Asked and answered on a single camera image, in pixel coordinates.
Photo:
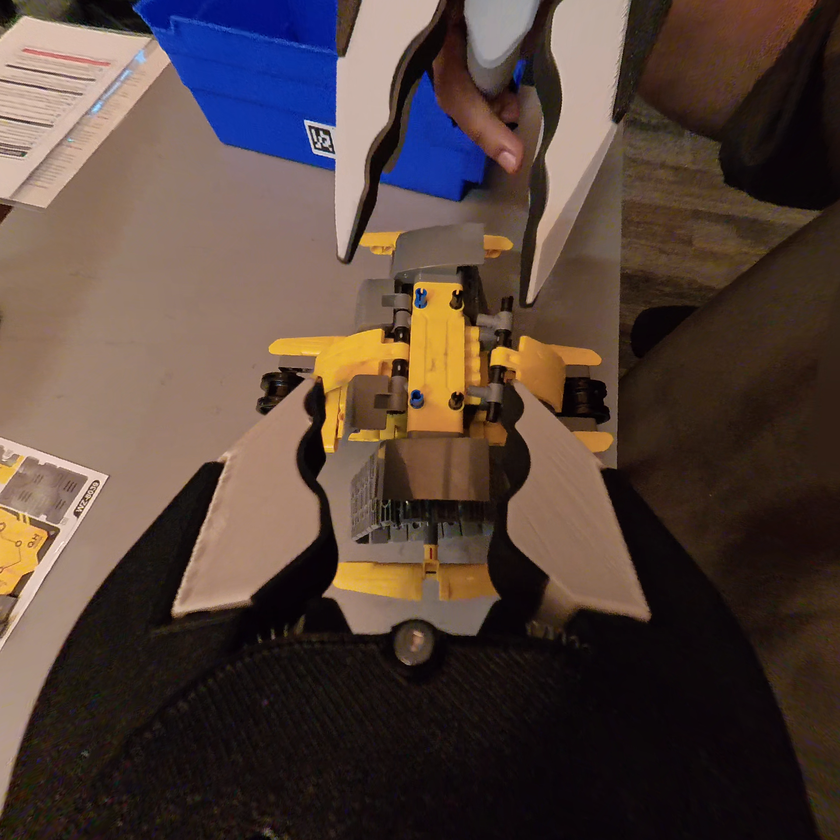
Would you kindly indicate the blue plastic bin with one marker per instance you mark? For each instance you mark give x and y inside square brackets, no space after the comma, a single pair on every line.
[262,85]

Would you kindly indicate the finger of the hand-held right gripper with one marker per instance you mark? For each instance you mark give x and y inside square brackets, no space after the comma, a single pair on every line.
[584,118]
[364,118]

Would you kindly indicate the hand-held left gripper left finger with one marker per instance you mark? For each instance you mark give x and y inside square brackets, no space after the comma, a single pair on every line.
[259,512]

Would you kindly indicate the person's right hand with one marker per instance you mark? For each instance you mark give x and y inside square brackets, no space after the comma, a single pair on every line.
[482,124]

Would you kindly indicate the white printed instruction sheet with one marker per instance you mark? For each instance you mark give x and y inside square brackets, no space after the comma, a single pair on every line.
[59,111]

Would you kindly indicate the black mesh office chair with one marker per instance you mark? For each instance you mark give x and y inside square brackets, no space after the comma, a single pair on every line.
[656,328]

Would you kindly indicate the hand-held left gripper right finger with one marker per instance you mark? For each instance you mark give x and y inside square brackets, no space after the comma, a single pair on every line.
[568,518]

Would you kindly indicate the yellow grey toy brick vehicle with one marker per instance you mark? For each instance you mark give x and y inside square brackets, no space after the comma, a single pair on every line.
[436,354]

